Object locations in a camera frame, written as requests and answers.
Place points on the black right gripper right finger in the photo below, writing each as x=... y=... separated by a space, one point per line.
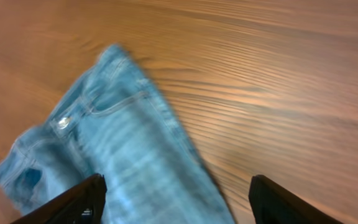
x=273 y=204

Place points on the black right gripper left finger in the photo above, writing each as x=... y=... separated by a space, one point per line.
x=81 y=204

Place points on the light blue denim jeans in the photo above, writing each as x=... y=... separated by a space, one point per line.
x=115 y=122

